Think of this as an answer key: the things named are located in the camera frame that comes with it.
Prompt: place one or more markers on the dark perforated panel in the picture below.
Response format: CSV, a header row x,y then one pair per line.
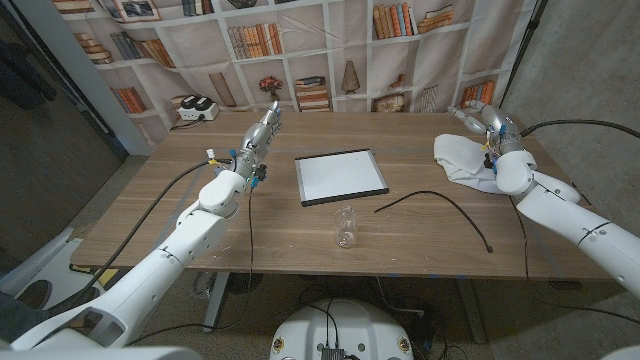
x,y
45,165

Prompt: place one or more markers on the white table leg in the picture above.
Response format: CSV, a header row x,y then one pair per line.
x,y
216,300
472,310

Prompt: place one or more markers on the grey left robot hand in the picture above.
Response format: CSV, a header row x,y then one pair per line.
x,y
255,142

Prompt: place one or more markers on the black power adapter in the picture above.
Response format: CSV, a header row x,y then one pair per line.
x,y
188,102
204,103

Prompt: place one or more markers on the white cloth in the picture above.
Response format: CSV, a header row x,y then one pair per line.
x,y
462,160

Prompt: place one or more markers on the clear plastic bottle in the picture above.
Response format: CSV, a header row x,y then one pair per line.
x,y
346,227

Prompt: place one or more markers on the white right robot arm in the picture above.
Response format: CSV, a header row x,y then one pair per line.
x,y
575,220

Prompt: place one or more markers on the printed bookshelf backdrop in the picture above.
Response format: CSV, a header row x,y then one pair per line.
x,y
310,50

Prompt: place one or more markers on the small framed whiteboard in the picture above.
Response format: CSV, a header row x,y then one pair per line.
x,y
340,175

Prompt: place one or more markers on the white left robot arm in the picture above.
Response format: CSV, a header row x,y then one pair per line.
x,y
190,240

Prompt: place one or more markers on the black torso device box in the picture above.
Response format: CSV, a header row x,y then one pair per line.
x,y
332,353

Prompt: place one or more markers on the black backdrop stand pole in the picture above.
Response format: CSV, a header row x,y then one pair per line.
x,y
525,45

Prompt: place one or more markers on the white power strip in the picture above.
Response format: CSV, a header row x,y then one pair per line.
x,y
200,114

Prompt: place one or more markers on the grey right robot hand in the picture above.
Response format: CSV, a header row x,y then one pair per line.
x,y
495,125

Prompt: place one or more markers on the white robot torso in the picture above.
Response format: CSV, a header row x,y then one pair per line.
x,y
345,325

